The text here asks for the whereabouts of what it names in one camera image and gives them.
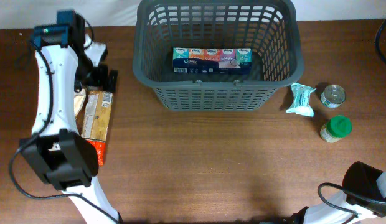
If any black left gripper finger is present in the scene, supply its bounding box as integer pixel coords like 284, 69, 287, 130
106, 70, 118, 93
95, 64, 108, 89

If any beige paper bag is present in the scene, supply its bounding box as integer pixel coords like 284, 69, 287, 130
73, 88, 87, 117

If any orange pasta package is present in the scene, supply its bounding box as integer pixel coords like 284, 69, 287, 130
81, 90, 113, 166

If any tissue multipack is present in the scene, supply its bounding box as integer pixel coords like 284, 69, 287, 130
172, 47, 252, 75

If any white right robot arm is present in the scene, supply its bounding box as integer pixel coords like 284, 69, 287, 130
105, 67, 386, 223

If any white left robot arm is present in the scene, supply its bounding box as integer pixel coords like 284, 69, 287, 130
16, 9, 122, 223

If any grey plastic laundry basket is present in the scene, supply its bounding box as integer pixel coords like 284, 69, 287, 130
133, 0, 304, 111

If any light green wrapped packet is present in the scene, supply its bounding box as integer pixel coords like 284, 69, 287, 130
286, 83, 316, 117

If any silver tin can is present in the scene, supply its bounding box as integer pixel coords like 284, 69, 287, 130
321, 85, 346, 108

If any green lidded glass jar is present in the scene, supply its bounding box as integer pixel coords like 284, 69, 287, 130
319, 115, 353, 143

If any black cable at edge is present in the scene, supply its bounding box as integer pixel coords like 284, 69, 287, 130
374, 11, 386, 70

